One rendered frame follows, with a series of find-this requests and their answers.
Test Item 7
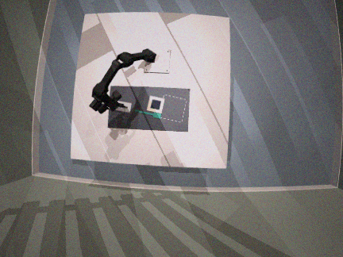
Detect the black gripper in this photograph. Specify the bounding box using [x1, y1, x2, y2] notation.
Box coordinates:
[98, 90, 122, 114]

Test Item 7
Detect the cream tile with dark square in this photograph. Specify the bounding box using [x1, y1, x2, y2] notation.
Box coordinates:
[147, 96, 165, 113]

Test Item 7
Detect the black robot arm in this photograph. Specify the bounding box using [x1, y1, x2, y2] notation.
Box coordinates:
[89, 48, 156, 112]

